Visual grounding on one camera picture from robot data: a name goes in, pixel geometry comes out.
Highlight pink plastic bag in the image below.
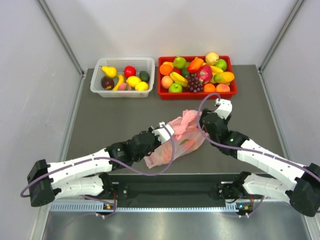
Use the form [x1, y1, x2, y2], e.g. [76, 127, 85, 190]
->
[144, 109, 205, 169]

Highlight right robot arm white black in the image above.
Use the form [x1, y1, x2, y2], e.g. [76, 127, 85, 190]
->
[199, 108, 320, 217]

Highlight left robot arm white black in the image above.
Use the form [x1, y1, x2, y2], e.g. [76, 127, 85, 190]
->
[27, 130, 170, 207]

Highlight orange fruit upper left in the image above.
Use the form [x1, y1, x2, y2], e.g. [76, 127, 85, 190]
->
[159, 64, 174, 76]

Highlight orange fruit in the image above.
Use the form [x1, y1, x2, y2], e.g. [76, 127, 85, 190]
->
[159, 64, 174, 76]
[203, 83, 216, 93]

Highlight orange fruit lower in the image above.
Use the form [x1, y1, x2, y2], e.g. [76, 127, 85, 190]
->
[203, 83, 216, 93]

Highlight pink dragon fruit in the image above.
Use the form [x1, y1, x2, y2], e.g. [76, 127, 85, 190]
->
[196, 64, 213, 85]

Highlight red plastic tray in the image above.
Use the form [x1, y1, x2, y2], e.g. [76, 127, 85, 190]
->
[157, 55, 238, 100]

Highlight green apple lower left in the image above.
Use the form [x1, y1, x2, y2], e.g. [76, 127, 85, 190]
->
[168, 82, 183, 94]

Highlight green apple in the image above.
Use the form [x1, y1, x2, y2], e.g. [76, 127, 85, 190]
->
[168, 82, 183, 94]
[214, 58, 228, 72]

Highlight yellow lemon lower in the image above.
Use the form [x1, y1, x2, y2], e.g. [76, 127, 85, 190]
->
[134, 81, 149, 91]

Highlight yellow lemon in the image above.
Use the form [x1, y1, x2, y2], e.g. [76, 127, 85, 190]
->
[126, 76, 141, 88]
[134, 81, 149, 91]

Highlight peach in tray left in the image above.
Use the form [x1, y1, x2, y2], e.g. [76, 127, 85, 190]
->
[160, 75, 174, 90]

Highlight peach in tray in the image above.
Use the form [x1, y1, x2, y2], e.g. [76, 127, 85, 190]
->
[216, 83, 231, 93]
[160, 75, 174, 90]

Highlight dark green avocado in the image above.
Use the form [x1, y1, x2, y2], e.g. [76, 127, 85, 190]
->
[139, 70, 150, 83]

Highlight yellow starfruit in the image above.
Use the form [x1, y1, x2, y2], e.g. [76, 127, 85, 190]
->
[169, 71, 188, 88]

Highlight yellow lemon upper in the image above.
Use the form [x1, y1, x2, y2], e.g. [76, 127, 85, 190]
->
[126, 76, 141, 88]

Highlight purple grapes in tray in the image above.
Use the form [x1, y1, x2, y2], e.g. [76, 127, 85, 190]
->
[186, 74, 204, 93]

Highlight pink peach in basket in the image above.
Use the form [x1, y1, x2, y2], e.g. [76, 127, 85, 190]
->
[118, 83, 132, 91]

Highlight yellow banana in basket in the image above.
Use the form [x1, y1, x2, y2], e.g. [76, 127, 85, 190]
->
[112, 74, 125, 91]

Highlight red apple in basket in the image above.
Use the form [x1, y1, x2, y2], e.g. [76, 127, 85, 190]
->
[124, 65, 136, 78]

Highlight white plastic basket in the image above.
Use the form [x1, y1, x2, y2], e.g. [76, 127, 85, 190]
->
[90, 57, 156, 98]

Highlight green pear in tray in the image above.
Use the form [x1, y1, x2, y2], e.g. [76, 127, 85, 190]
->
[173, 56, 187, 69]

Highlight dark purple mangosteen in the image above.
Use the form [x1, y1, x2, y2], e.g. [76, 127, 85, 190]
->
[100, 76, 115, 90]

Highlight red orange mango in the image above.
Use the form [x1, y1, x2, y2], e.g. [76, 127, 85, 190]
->
[187, 57, 204, 74]

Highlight yellow pear in basket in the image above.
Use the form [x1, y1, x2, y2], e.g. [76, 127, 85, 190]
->
[101, 66, 118, 79]

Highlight peach in tray right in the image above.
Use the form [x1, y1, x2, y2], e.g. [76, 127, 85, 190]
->
[216, 83, 231, 93]

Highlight yellow banana in tray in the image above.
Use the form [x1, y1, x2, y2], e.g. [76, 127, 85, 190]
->
[210, 65, 224, 74]

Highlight yellow green mango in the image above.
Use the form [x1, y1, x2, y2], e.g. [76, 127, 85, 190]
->
[213, 71, 235, 84]

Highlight yellow pear in tray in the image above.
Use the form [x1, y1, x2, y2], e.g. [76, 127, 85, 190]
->
[205, 52, 220, 66]

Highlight green apple upper right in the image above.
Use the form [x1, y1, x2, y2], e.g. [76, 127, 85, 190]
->
[214, 58, 228, 72]

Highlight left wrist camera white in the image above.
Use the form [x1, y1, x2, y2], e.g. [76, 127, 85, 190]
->
[151, 122, 175, 145]

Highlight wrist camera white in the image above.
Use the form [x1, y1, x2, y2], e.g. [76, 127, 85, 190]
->
[151, 122, 175, 145]
[214, 98, 233, 120]

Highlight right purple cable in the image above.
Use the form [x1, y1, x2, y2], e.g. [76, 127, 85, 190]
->
[196, 92, 320, 218]

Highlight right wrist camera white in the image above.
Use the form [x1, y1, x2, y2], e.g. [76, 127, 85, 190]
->
[214, 98, 233, 120]

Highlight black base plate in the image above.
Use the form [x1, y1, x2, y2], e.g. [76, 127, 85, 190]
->
[84, 182, 248, 201]

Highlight grey slotted cable duct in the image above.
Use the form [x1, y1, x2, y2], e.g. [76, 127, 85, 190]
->
[50, 201, 239, 213]

